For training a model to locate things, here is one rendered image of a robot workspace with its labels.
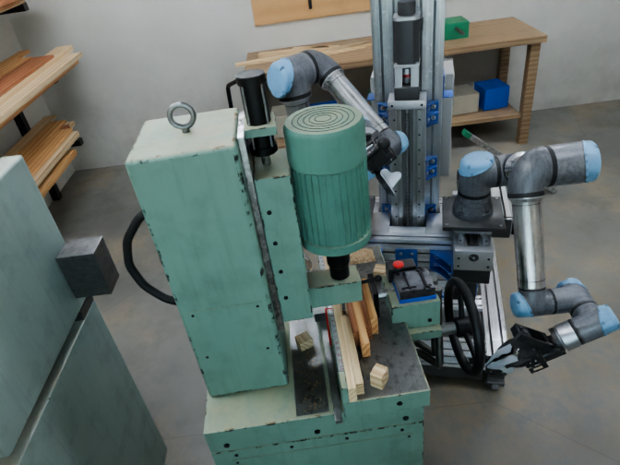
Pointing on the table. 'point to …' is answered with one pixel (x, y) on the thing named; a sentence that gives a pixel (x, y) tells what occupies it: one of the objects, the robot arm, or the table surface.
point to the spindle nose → (339, 267)
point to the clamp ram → (377, 295)
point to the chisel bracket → (330, 289)
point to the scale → (333, 327)
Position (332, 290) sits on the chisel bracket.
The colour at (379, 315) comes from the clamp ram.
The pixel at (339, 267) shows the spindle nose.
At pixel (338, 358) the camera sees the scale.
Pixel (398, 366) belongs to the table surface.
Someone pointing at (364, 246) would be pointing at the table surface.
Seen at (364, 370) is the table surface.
